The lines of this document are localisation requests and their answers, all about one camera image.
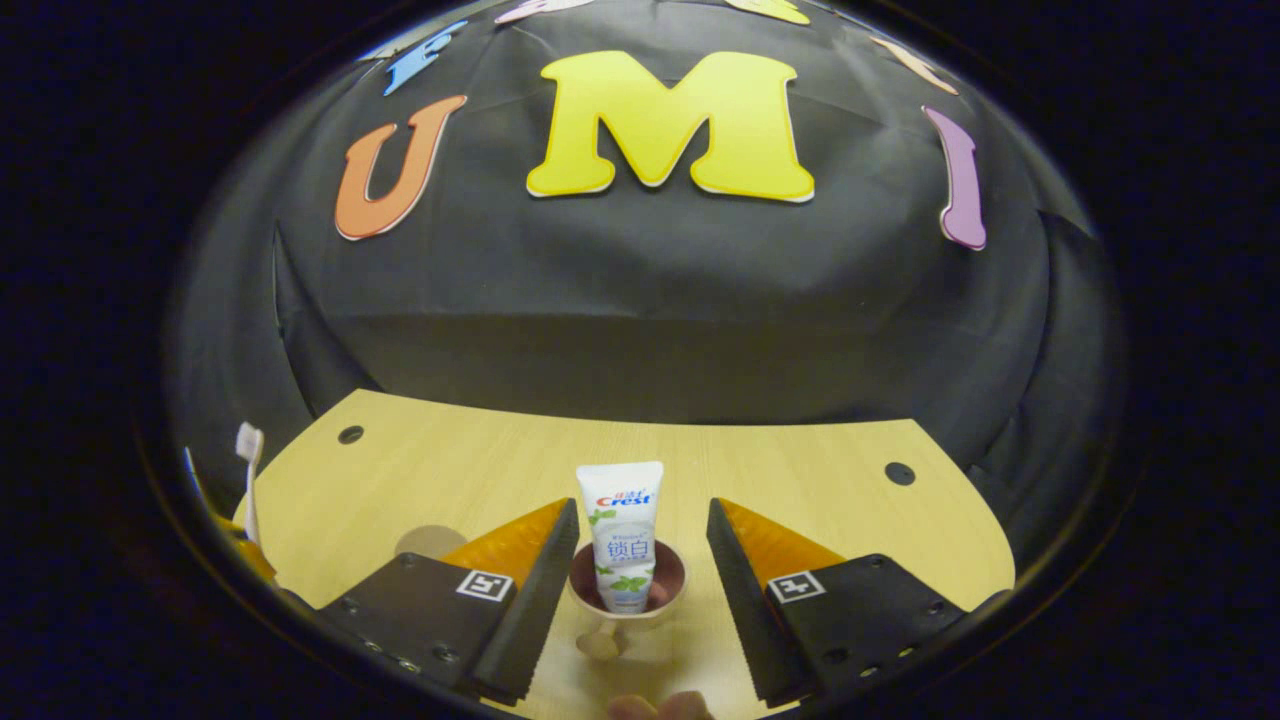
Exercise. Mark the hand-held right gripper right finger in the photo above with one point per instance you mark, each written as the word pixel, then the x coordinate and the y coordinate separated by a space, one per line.
pixel 745 610

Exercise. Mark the light wooden desktop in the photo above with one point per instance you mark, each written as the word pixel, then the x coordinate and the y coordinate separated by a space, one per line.
pixel 800 470

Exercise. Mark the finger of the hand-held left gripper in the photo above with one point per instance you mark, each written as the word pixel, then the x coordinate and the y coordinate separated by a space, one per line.
pixel 252 558

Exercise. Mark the pale pink toothbrush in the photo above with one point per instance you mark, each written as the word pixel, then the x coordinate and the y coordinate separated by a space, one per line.
pixel 249 445

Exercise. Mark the white toothpaste tube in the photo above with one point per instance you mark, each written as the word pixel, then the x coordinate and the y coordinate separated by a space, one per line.
pixel 622 530

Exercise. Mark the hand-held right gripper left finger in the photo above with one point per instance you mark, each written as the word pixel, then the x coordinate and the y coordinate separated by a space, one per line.
pixel 530 610

